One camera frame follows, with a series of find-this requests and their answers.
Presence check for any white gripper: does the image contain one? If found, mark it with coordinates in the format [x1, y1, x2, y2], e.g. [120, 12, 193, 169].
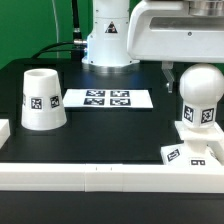
[127, 0, 224, 93]

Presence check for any white lamp bulb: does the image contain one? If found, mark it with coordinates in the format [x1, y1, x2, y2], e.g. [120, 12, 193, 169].
[180, 64, 224, 129]

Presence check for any white lamp base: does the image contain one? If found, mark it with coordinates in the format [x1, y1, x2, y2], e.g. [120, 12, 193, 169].
[160, 121, 224, 167]

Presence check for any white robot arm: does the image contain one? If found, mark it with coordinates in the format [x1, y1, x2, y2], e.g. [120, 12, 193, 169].
[82, 0, 224, 89]

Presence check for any white lamp shade cone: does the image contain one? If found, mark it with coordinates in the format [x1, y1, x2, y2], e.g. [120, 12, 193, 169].
[21, 68, 67, 131]

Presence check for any white marker tag plate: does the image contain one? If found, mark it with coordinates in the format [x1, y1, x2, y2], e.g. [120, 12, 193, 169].
[63, 89, 153, 109]

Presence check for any black cable bundle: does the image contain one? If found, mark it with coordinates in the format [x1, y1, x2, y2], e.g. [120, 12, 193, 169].
[31, 0, 88, 60]

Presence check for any white thin cable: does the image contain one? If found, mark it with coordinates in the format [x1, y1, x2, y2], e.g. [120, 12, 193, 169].
[51, 0, 61, 60]

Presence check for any white left rail block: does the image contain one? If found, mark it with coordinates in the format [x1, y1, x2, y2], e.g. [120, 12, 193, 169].
[0, 119, 10, 149]

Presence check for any white front rail fence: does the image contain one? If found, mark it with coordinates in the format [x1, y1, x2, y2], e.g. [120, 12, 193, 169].
[0, 163, 224, 193]

